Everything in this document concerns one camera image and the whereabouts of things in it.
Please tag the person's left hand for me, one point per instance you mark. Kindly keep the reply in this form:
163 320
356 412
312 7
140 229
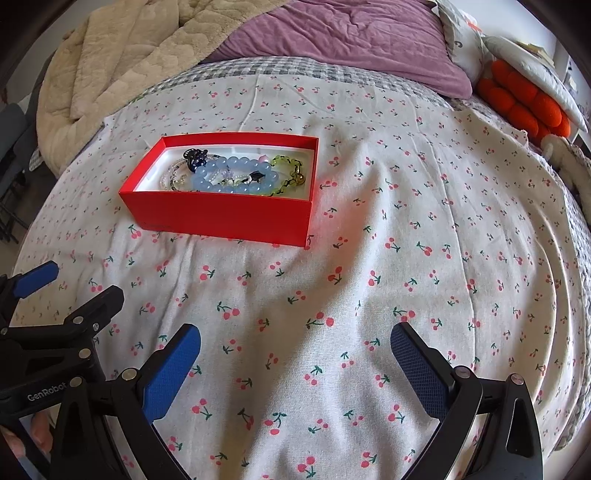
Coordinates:
40 429

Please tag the cherry print bed sheet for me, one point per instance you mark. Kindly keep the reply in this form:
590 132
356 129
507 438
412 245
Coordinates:
369 277

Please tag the beige fleece blanket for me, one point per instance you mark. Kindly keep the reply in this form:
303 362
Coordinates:
115 60

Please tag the red jewelry box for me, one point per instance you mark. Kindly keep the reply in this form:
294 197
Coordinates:
221 217

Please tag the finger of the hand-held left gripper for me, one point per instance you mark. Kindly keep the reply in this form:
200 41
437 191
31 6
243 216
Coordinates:
34 279
99 304

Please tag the dark metal chair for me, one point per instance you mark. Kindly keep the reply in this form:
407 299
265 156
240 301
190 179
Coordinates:
18 157

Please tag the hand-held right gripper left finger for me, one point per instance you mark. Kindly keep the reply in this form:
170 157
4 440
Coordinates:
171 374

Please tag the white printed pillow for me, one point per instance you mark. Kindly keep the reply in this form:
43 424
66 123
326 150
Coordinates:
461 41

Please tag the purple quilt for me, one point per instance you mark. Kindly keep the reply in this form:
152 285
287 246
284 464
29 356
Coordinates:
346 37

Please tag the orange plush toy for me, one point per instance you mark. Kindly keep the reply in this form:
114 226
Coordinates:
517 106

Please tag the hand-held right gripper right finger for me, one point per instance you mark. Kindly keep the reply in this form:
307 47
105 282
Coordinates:
418 369

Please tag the black hair claw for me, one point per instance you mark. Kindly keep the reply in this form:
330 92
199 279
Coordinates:
196 159

